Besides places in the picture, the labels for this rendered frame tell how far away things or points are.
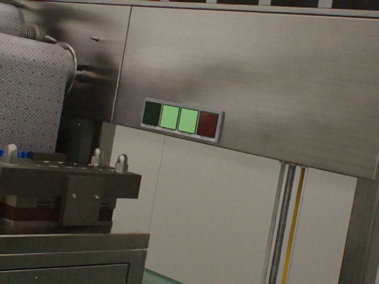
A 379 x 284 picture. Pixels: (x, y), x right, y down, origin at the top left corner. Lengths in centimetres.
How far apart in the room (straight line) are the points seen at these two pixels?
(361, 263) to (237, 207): 301
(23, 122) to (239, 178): 287
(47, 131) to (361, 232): 80
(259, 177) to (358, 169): 307
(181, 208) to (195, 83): 323
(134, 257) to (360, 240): 54
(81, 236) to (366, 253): 61
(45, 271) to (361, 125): 73
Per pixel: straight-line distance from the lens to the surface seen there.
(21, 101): 179
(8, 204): 163
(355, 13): 145
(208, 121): 161
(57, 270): 163
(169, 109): 170
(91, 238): 166
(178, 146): 490
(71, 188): 165
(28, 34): 213
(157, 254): 501
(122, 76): 184
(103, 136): 214
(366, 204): 157
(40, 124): 183
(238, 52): 159
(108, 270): 173
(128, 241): 174
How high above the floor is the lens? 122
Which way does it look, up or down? 3 degrees down
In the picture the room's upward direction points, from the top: 10 degrees clockwise
